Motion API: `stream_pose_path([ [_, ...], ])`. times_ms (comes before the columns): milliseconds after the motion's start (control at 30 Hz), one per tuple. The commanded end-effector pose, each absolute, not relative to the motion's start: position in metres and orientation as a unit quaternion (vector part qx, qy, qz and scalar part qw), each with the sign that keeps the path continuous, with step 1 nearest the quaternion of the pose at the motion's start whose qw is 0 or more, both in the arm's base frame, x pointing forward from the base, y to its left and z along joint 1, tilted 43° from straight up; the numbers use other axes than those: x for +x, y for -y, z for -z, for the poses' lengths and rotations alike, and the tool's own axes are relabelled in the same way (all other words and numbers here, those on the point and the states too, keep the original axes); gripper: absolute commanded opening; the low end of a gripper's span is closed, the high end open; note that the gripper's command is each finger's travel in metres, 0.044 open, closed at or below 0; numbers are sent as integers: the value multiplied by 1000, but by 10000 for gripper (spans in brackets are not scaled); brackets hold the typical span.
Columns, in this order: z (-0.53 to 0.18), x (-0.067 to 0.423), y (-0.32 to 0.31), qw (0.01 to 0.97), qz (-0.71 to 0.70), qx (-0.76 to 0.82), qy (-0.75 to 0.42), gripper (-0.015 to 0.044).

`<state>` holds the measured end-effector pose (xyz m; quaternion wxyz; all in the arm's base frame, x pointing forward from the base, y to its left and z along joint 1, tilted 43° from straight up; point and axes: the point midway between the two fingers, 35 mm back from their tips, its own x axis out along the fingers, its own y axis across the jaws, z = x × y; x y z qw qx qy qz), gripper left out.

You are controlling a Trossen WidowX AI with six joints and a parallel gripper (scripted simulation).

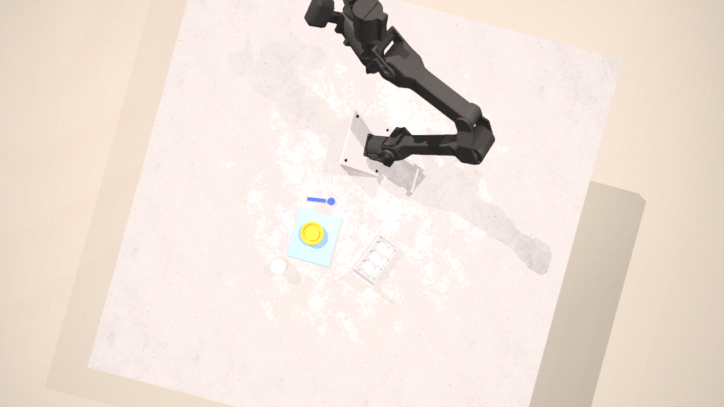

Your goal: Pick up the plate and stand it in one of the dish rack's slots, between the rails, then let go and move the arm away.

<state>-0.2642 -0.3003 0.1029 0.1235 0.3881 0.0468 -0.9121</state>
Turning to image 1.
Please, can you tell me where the yellow plate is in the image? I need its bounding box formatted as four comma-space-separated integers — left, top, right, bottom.
300, 222, 324, 245

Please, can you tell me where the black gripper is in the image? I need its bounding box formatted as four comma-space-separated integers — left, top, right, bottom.
304, 0, 354, 47

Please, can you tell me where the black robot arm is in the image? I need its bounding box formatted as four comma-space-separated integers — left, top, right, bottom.
342, 0, 495, 167

